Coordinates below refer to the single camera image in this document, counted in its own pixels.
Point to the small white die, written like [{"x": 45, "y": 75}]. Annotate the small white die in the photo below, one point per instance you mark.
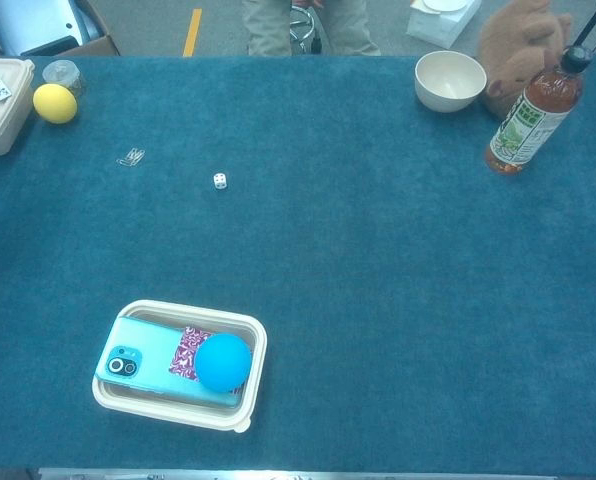
[{"x": 220, "y": 181}]

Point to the teal felt table cloth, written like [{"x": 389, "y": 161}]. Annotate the teal felt table cloth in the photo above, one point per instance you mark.
[{"x": 353, "y": 250}]

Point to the blue ball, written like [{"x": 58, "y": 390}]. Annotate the blue ball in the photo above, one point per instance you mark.
[{"x": 223, "y": 362}]

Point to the silver paper clip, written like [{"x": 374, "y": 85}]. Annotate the silver paper clip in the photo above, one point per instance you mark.
[
  {"x": 124, "y": 162},
  {"x": 134, "y": 154},
  {"x": 140, "y": 156}
]

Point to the teal smartphone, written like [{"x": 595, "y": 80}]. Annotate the teal smartphone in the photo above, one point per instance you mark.
[{"x": 148, "y": 345}]

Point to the person in khaki trousers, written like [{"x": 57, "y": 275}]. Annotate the person in khaki trousers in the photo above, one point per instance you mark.
[{"x": 268, "y": 30}]

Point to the chrome stool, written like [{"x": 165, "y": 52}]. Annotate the chrome stool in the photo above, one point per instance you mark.
[{"x": 305, "y": 27}]

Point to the white bowl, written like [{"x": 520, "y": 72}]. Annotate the white bowl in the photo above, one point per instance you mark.
[{"x": 448, "y": 82}]

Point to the beige open food tray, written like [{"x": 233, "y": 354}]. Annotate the beige open food tray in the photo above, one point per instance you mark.
[{"x": 107, "y": 400}]

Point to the white box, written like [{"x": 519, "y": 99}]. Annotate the white box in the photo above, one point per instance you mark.
[{"x": 438, "y": 27}]

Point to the tea bottle with green label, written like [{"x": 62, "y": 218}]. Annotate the tea bottle with green label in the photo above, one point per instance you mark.
[{"x": 528, "y": 120}]

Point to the white round plate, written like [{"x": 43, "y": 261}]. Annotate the white round plate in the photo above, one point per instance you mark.
[{"x": 445, "y": 5}]

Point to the cardboard box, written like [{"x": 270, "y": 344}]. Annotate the cardboard box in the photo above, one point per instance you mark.
[{"x": 98, "y": 46}]

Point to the yellow ball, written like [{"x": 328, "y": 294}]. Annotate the yellow ball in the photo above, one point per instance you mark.
[{"x": 54, "y": 103}]

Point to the clear plastic jar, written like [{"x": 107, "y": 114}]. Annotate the clear plastic jar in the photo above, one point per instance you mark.
[{"x": 63, "y": 74}]

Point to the brown plush toy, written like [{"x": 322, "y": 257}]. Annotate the brown plush toy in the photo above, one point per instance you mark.
[{"x": 518, "y": 45}]

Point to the beige lidded food container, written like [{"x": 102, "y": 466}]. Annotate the beige lidded food container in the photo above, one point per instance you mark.
[{"x": 3, "y": 127}]

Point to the grey plastic item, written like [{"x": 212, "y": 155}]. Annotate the grey plastic item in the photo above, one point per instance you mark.
[{"x": 28, "y": 20}]

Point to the black pole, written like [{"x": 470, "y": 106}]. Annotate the black pole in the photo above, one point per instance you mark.
[{"x": 595, "y": 17}]

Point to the aluminium frame rail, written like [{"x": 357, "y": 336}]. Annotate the aluminium frame rail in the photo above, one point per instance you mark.
[{"x": 298, "y": 474}]

